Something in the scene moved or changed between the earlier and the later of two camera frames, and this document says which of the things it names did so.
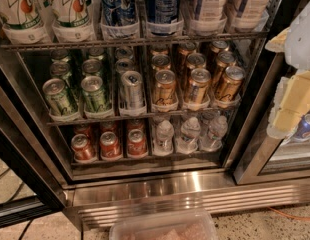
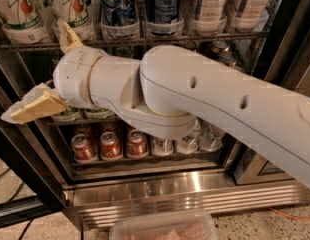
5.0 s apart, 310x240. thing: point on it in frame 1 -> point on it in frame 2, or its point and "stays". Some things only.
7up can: x=25 y=12 stays
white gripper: x=301 y=47 -> x=73 y=75
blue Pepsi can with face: x=118 y=12 stays
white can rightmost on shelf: x=251 y=6 stays
